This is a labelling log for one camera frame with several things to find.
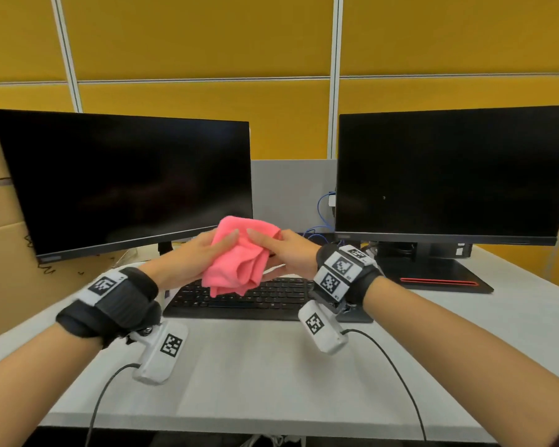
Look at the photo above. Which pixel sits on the person's left hand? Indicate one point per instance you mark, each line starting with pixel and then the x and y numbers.
pixel 186 262

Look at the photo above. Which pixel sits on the person's right hand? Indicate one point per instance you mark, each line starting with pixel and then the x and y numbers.
pixel 298 256

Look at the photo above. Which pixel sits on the pink cloth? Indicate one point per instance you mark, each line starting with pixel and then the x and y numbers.
pixel 237 256

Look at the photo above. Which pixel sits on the person's right forearm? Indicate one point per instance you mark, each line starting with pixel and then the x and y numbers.
pixel 470 358

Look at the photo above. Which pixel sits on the person's left forearm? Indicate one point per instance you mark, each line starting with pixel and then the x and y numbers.
pixel 28 381

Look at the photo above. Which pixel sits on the black keyboard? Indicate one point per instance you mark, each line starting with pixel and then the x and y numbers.
pixel 270 302

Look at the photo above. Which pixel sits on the grey partition panel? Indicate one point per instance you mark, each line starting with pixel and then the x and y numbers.
pixel 289 195

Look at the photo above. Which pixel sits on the black computer monitor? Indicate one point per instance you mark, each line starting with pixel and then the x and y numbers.
pixel 121 181
pixel 447 172

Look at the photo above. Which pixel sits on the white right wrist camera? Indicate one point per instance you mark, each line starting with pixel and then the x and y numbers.
pixel 323 330

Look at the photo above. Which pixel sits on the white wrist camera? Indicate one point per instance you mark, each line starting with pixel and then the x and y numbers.
pixel 323 330
pixel 161 353

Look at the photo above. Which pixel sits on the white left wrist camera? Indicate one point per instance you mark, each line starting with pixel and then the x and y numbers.
pixel 161 353

